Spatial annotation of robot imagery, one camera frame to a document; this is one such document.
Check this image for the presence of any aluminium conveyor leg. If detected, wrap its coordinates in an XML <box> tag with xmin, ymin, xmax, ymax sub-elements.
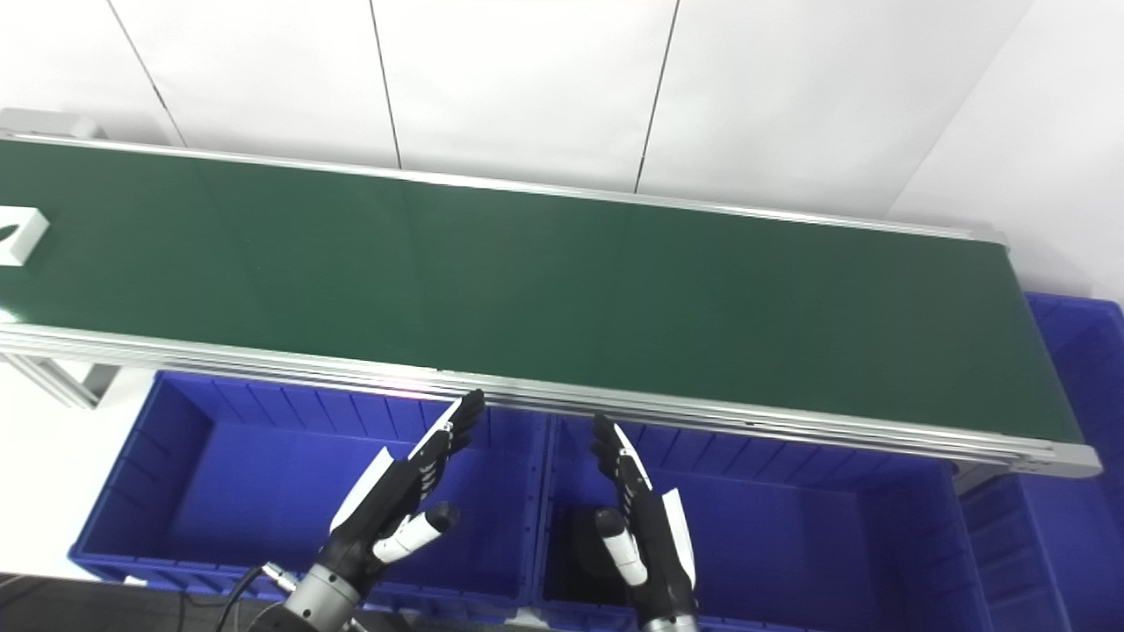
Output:
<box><xmin>0</xmin><ymin>351</ymin><xmax>120</xmax><ymax>410</ymax></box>

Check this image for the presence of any blue plastic bin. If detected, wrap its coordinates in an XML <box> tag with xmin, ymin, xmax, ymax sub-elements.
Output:
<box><xmin>68</xmin><ymin>369</ymin><xmax>550</xmax><ymax>624</ymax></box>
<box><xmin>962</xmin><ymin>292</ymin><xmax>1124</xmax><ymax>632</ymax></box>
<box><xmin>536</xmin><ymin>413</ymin><xmax>993</xmax><ymax>632</ymax></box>

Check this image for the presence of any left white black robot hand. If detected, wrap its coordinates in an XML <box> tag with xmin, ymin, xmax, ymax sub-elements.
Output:
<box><xmin>318</xmin><ymin>391</ymin><xmax>486</xmax><ymax>587</ymax></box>

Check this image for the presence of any white square part round hole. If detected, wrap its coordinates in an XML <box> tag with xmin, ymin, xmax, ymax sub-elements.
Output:
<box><xmin>0</xmin><ymin>206</ymin><xmax>50</xmax><ymax>267</ymax></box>

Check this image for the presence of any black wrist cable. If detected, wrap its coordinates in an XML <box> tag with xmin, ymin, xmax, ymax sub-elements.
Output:
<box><xmin>215</xmin><ymin>564</ymin><xmax>304</xmax><ymax>632</ymax></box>

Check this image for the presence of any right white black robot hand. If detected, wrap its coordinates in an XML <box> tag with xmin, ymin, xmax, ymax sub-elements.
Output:
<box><xmin>590</xmin><ymin>413</ymin><xmax>699</xmax><ymax>626</ymax></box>

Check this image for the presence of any gray conveyor end housing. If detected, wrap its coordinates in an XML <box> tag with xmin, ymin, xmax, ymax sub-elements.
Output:
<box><xmin>0</xmin><ymin>107</ymin><xmax>108</xmax><ymax>141</ymax></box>

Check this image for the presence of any green conveyor belt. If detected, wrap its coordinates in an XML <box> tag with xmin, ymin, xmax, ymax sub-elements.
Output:
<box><xmin>0</xmin><ymin>132</ymin><xmax>1103</xmax><ymax>479</ymax></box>

